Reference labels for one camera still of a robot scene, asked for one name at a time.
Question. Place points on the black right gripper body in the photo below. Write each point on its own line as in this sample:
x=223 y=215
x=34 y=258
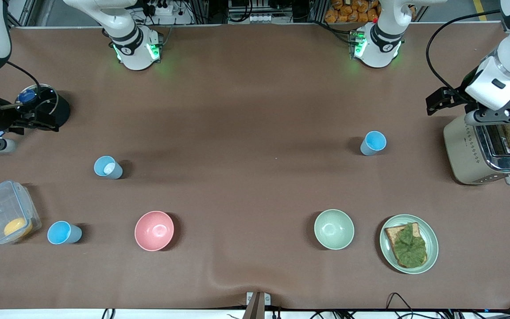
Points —
x=1 y=116

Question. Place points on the blue plastic cup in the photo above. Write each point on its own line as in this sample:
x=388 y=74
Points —
x=373 y=141
x=116 y=172
x=60 y=233

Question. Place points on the white ball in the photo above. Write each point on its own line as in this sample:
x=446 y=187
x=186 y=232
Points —
x=110 y=168

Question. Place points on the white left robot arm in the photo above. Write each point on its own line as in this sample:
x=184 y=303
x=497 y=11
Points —
x=379 y=48

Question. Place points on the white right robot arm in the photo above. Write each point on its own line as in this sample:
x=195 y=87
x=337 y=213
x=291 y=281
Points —
x=133 y=48

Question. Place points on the glass lid blue knob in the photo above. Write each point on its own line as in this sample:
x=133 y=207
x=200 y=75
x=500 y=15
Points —
x=28 y=95

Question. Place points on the beige chrome toaster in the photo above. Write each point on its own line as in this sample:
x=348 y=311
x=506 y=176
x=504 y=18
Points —
x=463 y=155

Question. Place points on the black cooking pot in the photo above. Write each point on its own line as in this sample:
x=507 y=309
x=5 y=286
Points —
x=62 y=110

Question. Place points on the yellow round food piece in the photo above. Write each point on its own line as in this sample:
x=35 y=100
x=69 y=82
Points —
x=17 y=227

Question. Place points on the pale green plate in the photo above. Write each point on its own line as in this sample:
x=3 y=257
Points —
x=432 y=241

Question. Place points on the orange bread rolls pack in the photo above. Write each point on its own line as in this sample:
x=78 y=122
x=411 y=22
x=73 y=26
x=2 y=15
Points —
x=348 y=11

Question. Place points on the square toast bread slice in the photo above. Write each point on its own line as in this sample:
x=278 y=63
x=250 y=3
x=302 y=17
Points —
x=392 y=234

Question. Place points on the green lettuce leaf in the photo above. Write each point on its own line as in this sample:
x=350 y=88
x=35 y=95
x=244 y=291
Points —
x=411 y=248

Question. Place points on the pink bowl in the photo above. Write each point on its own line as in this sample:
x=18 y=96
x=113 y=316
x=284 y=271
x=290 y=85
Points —
x=154 y=230

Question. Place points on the pale green bowl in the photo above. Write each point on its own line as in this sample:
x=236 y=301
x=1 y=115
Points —
x=334 y=229

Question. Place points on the white power strip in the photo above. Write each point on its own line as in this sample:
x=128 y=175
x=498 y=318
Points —
x=163 y=9

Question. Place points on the brown table cover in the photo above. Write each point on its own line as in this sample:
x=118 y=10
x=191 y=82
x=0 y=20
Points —
x=255 y=110

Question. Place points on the white terminal block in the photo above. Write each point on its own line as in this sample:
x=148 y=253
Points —
x=263 y=18

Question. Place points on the aluminium frame post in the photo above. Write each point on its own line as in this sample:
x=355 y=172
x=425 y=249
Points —
x=28 y=11

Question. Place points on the grey metal bracket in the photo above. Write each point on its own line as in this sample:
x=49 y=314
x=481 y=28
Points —
x=257 y=305

